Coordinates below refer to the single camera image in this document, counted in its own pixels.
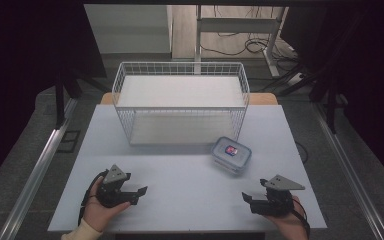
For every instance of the white metal desk frame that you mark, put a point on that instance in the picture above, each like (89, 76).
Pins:
(236, 25)

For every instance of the black floor plate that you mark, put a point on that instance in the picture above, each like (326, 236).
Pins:
(69, 141)

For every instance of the wooden table edge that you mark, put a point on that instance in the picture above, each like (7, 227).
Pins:
(263, 99)

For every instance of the clear lidded food container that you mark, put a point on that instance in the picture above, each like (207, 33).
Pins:
(225, 156)

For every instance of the white power strip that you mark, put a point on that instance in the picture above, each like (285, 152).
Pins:
(295, 78)

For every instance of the black curtain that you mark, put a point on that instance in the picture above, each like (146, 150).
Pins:
(370, 66)
(23, 66)

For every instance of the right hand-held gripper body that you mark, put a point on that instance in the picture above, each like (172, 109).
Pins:
(280, 201)

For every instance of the aluminium rail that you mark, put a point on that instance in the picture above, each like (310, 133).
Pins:
(350, 170)
(36, 173)

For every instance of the white cabinet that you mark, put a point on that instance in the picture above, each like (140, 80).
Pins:
(126, 30)

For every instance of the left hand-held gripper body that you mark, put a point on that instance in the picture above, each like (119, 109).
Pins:
(111, 195)

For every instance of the person's right hand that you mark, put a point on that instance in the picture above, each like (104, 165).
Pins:
(290, 225)

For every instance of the black stand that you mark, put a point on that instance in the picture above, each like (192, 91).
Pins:
(330, 100)
(60, 100)

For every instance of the person's left hand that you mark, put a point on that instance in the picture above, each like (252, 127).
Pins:
(98, 215)

